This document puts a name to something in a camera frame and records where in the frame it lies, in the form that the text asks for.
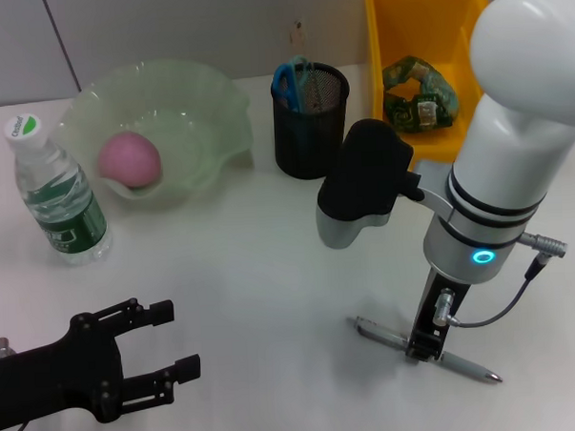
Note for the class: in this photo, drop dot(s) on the blue scissors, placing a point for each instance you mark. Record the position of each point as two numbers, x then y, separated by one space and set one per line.
284 82

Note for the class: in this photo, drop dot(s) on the black mesh pen cup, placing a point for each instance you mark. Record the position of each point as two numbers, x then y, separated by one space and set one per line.
308 143

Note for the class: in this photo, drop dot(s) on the green plastic wrapper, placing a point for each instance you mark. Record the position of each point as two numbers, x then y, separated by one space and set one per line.
407 115

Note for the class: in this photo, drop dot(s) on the silver grey ballpoint pen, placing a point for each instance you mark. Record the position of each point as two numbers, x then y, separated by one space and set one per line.
466 362

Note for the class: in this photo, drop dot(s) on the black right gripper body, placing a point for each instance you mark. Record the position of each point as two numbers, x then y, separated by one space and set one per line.
432 309

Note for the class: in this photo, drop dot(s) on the pale green glass bowl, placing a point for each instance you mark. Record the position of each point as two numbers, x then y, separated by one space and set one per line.
192 110

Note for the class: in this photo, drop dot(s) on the yellow plastic storage bin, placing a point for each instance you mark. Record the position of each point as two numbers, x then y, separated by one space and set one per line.
382 78

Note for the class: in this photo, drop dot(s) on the pink peach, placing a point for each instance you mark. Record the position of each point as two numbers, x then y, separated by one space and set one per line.
127 160

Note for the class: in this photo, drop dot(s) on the clear water bottle green label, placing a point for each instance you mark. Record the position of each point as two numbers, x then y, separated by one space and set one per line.
63 211

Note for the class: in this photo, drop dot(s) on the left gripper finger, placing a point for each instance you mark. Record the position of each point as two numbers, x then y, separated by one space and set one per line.
158 313
187 369

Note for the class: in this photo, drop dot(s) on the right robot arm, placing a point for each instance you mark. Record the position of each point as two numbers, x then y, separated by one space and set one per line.
513 143

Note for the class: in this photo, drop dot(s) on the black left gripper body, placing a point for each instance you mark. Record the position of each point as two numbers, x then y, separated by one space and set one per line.
61 378

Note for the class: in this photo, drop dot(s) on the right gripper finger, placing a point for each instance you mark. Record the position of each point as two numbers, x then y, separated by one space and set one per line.
436 346
416 352

